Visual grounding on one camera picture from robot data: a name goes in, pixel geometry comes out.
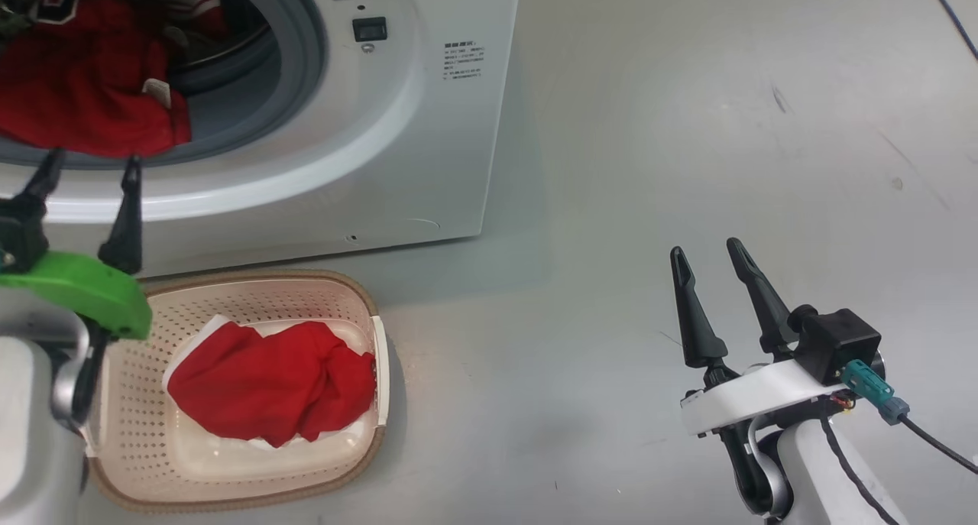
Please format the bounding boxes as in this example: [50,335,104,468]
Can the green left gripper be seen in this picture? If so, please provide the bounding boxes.
[0,148,154,341]

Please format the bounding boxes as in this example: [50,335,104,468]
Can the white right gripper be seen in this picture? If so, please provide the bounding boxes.
[670,237,849,438]

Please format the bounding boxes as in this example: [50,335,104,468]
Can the red jersey with number print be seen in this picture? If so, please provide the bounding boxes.
[0,0,230,159]

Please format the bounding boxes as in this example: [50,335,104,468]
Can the red and white garment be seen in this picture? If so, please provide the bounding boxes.
[163,314,379,449]

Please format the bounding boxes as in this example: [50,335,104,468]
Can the cream perforated laundry basket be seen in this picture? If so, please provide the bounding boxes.
[80,269,390,513]

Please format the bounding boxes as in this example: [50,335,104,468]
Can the white front-load washing machine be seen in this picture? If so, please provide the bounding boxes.
[0,0,522,277]

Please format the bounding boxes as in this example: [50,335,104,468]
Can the teal right camera connector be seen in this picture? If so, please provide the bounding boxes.
[840,359,910,425]

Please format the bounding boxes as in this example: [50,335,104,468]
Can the black cable along right arm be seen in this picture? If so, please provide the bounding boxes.
[821,418,902,525]

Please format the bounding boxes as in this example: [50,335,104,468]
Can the black right camera cable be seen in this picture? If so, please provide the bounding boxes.
[898,414,978,476]

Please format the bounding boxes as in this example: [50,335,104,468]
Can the blue floor cable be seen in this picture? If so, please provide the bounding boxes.
[922,0,978,61]

